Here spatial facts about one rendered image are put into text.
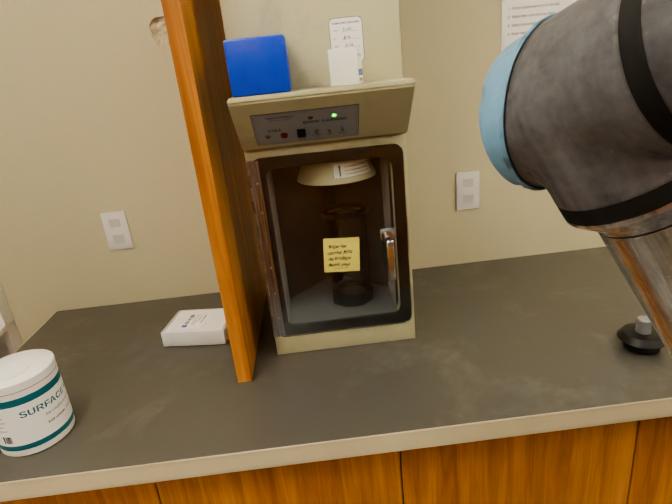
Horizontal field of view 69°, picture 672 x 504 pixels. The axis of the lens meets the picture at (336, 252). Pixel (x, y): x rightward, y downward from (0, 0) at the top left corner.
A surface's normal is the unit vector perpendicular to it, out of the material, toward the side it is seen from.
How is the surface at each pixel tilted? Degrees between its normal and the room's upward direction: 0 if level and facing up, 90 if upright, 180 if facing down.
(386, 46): 90
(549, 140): 113
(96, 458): 0
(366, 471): 90
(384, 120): 135
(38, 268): 90
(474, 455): 90
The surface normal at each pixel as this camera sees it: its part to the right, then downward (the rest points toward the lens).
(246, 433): -0.10, -0.93
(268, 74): 0.07, 0.34
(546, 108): -0.85, 0.38
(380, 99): 0.11, 0.90
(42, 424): 0.71, 0.18
